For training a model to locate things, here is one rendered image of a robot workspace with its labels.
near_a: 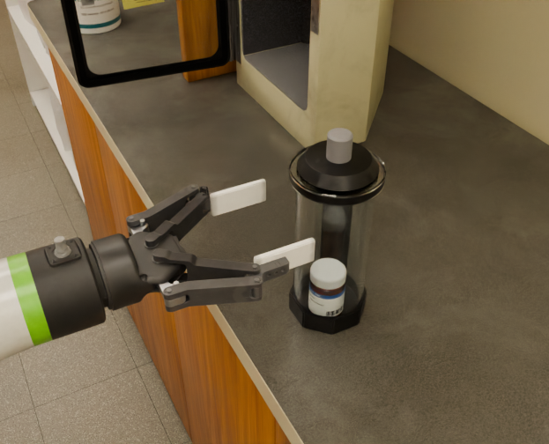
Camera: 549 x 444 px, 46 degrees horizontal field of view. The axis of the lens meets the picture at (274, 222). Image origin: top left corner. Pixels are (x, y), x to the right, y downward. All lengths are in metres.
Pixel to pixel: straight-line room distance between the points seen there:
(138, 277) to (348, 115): 0.61
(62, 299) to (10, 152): 2.49
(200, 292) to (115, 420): 1.32
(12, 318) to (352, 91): 0.71
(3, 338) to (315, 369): 0.36
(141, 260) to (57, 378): 1.42
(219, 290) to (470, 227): 0.51
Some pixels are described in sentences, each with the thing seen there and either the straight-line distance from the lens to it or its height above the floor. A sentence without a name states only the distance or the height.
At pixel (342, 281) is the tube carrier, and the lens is 0.78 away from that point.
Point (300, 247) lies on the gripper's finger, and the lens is 0.68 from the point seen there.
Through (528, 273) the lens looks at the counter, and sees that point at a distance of 0.98.
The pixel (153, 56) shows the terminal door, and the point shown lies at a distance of 1.31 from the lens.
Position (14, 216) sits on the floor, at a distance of 2.71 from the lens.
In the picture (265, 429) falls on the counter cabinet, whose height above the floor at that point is 0.74.
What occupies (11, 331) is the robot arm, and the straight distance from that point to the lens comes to 0.64.
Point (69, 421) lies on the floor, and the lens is 1.97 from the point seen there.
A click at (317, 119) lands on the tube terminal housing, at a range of 1.11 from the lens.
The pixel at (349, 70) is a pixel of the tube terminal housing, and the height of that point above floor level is 1.09.
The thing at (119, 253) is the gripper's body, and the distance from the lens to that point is 0.65.
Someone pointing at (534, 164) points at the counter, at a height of 0.94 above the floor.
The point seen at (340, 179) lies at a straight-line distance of 0.69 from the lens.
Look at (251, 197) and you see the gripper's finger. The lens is 0.77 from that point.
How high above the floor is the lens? 1.58
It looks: 39 degrees down
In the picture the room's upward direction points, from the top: straight up
